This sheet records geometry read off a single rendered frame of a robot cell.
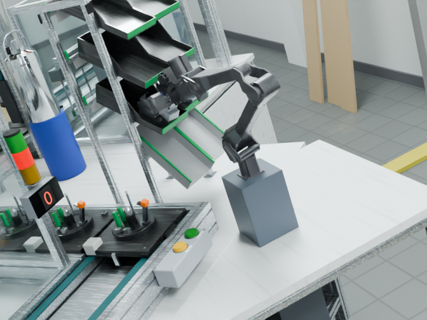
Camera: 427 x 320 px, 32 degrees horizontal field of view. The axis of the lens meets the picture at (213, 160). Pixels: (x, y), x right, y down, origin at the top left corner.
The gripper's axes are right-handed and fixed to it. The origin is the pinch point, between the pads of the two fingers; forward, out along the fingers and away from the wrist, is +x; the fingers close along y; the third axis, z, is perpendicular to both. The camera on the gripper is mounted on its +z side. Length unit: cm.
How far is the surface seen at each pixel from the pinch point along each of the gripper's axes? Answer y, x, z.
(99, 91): 10.4, 18.5, 12.0
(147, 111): 3.0, 9.4, -0.6
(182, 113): -6.6, 5.7, -6.1
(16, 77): 5, 86, 35
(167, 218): 16.4, 4.1, -33.0
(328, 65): -250, 179, -26
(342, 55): -242, 156, -23
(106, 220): 25.4, 25.3, -26.7
